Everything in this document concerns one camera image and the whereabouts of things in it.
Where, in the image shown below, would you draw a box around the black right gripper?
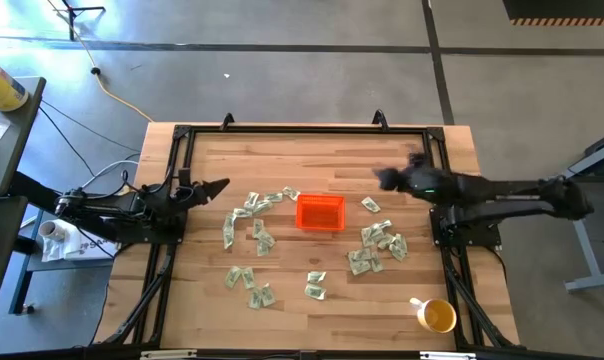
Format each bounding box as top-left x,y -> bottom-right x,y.
374,152 -> 456,204

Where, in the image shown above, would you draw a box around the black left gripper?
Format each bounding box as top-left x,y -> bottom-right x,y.
166,168 -> 231,216

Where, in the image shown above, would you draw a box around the orange plastic mesh basket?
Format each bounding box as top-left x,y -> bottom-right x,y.
295,193 -> 347,232

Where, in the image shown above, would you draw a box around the white paper roll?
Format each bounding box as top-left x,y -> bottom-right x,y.
37,219 -> 69,244

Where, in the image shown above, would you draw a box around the black desk support beam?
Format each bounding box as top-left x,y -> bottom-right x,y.
9,171 -> 66,214

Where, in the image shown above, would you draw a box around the grey desk top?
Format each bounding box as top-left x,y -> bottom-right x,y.
0,76 -> 47,198

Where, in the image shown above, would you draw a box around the low table blue legs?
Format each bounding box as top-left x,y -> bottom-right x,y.
9,209 -> 116,316

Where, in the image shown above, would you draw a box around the dark grey desk panel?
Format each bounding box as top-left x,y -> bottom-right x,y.
0,194 -> 29,316

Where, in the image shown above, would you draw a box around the black tripod stand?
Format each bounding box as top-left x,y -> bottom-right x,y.
56,0 -> 107,42

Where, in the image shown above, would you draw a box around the black mat hazard stripes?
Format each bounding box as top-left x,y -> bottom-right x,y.
501,0 -> 604,27

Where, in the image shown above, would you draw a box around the white floor cable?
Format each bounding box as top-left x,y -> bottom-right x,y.
74,158 -> 141,194

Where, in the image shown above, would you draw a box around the yellow extension cable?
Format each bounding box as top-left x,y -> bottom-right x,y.
46,0 -> 154,124

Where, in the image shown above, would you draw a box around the yellow mug white handle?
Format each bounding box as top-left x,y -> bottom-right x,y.
409,296 -> 458,335

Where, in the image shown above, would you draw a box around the thin black floor cable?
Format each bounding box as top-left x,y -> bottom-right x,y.
38,99 -> 142,154
38,106 -> 97,177

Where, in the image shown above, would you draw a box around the silver edge bracket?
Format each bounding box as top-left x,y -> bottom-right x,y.
140,349 -> 198,360
419,351 -> 477,360

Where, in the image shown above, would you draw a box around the grey metal table frame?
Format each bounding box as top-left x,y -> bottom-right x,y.
564,124 -> 604,294

